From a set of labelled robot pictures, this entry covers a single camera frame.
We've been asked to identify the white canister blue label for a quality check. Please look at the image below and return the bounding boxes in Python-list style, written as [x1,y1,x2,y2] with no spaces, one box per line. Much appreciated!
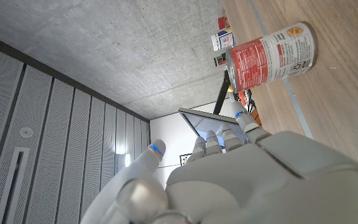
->
[211,29,236,52]

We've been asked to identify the red white soup can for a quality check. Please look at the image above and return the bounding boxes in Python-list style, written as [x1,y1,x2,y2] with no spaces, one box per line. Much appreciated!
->
[225,21,319,93]

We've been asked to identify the round white ceiling sensor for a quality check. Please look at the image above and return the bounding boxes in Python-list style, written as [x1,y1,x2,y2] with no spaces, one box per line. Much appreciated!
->
[19,126,34,138]

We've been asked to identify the wooden table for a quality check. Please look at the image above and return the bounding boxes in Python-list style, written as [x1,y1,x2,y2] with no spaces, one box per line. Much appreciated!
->
[222,0,358,177]

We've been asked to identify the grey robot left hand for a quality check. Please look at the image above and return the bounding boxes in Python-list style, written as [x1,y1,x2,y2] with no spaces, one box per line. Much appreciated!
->
[80,92,358,224]

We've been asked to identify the computer monitor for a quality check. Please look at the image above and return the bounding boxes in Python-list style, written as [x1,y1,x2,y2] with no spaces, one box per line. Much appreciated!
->
[178,107,247,147]

